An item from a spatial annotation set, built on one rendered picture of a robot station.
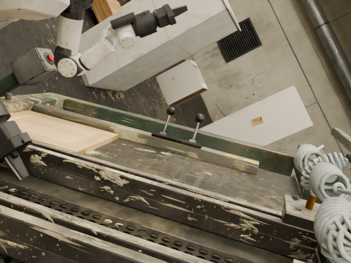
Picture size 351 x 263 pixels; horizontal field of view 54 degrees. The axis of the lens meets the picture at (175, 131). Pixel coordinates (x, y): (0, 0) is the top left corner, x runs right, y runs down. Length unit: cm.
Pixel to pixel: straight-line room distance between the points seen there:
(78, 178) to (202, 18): 290
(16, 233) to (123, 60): 329
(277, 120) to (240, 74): 468
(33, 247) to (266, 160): 113
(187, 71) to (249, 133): 200
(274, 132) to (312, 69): 467
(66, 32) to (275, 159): 99
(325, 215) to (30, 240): 44
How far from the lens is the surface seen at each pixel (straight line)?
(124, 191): 83
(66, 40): 144
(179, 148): 133
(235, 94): 936
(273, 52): 940
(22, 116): 144
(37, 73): 177
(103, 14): 519
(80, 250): 57
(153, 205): 81
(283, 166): 155
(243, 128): 488
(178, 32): 364
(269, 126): 485
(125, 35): 135
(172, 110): 137
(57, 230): 58
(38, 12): 123
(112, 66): 386
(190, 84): 628
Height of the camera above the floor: 181
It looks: 17 degrees down
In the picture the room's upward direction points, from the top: 65 degrees clockwise
